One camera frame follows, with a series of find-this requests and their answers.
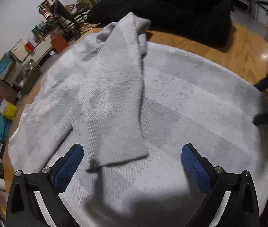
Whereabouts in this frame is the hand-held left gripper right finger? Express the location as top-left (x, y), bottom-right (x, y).
top-left (182, 143), bottom-right (259, 227)

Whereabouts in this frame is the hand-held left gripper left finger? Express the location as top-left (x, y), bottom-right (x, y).
top-left (5, 143), bottom-right (84, 227)

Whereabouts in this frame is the light grey knit sweater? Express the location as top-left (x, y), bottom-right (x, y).
top-left (7, 12), bottom-right (268, 227)

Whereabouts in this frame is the yellow shopping bag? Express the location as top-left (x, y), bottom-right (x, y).
top-left (0, 99), bottom-right (18, 120)

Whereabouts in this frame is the olive green crate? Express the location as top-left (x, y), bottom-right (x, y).
top-left (18, 63), bottom-right (42, 97)

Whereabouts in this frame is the pink ribbed suitcase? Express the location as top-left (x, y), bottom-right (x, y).
top-left (0, 79), bottom-right (18, 104)

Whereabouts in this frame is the stack of cardboard boxes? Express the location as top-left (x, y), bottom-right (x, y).
top-left (0, 52), bottom-right (23, 86)

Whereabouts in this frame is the black fluffy cloth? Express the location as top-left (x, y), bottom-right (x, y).
top-left (87, 0), bottom-right (234, 46)

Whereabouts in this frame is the white low cabinet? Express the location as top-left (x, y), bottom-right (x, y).
top-left (18, 31), bottom-right (61, 64)

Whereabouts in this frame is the orange paper bag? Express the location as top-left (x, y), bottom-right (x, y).
top-left (51, 34), bottom-right (68, 52)

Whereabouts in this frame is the white storage box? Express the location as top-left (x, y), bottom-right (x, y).
top-left (11, 39), bottom-right (30, 62)

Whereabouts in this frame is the green box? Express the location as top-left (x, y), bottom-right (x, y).
top-left (31, 25), bottom-right (44, 38)

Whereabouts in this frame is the black folding scooter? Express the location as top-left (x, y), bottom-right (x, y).
top-left (38, 0), bottom-right (87, 38)

